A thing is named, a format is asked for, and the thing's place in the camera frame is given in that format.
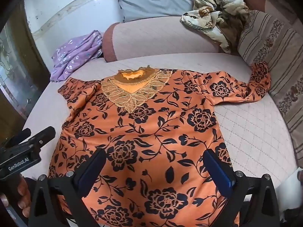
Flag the purple floral cloth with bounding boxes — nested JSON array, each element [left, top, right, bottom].
[[50, 30, 104, 83]]

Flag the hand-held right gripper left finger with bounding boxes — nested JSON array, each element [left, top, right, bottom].
[[28, 148, 107, 227]]

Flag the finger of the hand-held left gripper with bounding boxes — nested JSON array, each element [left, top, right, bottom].
[[27, 126, 56, 147], [5, 128, 32, 147]]

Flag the orange black floral blouse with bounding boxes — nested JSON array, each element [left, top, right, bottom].
[[47, 61, 271, 227]]

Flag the person's left hand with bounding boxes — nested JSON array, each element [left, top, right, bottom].
[[0, 175, 31, 218]]

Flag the cream brown floral blanket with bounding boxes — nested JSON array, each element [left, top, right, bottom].
[[180, 0, 251, 54]]

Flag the pink quilted mattress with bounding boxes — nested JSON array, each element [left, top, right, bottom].
[[20, 52, 299, 185]]

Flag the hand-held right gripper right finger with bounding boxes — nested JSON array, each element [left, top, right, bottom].
[[203, 149, 280, 227]]

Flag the wooden glass door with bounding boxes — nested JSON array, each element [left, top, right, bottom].
[[0, 0, 51, 147]]

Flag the beige striped floral cushion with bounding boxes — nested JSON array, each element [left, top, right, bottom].
[[237, 10, 303, 168]]

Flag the pink quilted bolster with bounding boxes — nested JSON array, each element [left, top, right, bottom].
[[102, 16, 228, 63]]

